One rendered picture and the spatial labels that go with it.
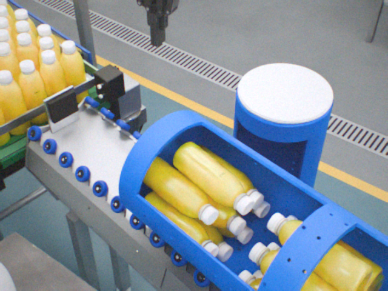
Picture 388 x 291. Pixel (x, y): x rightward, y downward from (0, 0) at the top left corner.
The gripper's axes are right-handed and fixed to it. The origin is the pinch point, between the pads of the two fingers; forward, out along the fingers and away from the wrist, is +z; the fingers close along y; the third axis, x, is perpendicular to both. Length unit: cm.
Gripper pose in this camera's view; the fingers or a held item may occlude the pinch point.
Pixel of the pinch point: (157, 26)
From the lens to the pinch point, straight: 106.8
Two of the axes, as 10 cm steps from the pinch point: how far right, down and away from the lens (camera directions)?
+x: 5.1, -5.7, 6.4
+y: 8.6, 3.6, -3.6
